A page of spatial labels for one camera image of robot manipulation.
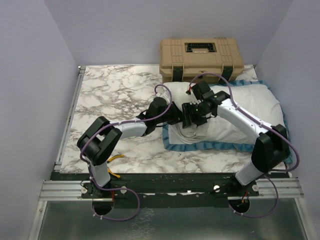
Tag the tan plastic toolbox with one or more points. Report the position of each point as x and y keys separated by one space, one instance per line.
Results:
x=182 y=59

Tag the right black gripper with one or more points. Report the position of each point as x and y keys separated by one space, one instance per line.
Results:
x=187 y=109

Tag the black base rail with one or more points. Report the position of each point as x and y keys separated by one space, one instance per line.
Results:
x=161 y=190

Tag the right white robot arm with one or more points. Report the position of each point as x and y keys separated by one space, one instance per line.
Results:
x=271 y=145

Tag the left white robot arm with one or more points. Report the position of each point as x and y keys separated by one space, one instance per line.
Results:
x=100 y=139

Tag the yellow handled pliers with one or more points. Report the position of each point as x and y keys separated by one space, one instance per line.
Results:
x=114 y=169

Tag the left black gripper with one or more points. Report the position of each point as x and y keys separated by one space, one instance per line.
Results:
x=177 y=114

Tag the white pillowcase blue trim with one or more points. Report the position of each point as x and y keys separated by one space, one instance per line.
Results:
x=219 y=134

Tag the white pillow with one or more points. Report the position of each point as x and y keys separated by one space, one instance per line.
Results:
x=178 y=92

